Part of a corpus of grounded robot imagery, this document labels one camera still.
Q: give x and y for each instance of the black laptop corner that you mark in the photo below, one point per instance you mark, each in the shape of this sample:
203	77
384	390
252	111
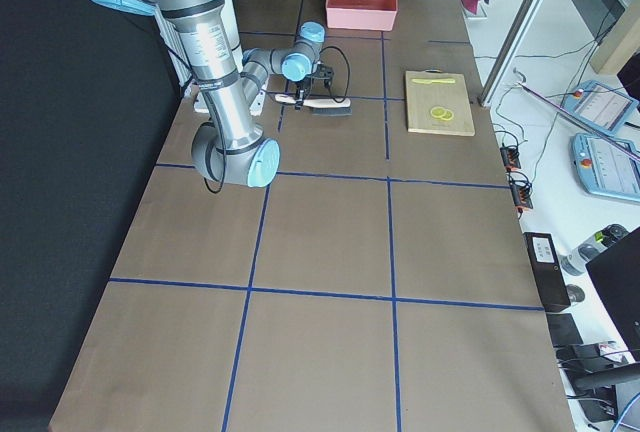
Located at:
615	276

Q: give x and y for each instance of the orange black connector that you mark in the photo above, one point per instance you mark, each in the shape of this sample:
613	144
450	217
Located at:
510	157
521	191

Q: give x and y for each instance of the bamboo cutting board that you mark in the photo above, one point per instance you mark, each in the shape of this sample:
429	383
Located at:
420	99

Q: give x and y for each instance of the blue teach pendant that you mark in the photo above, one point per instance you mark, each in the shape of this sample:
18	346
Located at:
605	170
600	106

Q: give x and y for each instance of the beige hand brush black bristles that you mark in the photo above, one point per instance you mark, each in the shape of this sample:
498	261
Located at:
319	106

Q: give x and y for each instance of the clear plastic bottle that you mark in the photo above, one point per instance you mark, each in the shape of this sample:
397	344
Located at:
574	263

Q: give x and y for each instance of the white pedestal column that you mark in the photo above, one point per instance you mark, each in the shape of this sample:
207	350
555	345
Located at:
235	27

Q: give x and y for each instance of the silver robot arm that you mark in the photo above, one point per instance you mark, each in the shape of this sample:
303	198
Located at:
231	147

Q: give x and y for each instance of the black rectangular box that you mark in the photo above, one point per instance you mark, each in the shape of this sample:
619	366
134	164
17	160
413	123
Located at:
546	271

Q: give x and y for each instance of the upper orange black connector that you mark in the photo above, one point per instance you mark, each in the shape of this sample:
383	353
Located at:
510	157

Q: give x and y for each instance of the upper blue teach pendant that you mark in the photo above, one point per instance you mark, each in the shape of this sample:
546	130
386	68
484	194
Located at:
600	106

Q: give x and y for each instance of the pink plastic bin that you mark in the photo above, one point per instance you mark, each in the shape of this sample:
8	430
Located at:
370	15

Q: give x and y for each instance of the green plastic knife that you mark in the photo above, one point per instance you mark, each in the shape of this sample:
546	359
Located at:
441	81

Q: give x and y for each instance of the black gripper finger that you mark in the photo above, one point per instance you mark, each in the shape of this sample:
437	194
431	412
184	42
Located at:
299	99

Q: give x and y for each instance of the aluminium frame post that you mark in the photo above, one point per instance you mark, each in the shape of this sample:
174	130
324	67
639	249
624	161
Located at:
514	39

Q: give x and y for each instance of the lower orange black connector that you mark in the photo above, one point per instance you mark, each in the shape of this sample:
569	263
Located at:
521	191

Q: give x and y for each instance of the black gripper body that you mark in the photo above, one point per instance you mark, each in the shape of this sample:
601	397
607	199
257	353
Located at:
302	87

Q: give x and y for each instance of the lower blue teach pendant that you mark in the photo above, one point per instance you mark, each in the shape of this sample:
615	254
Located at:
605	170

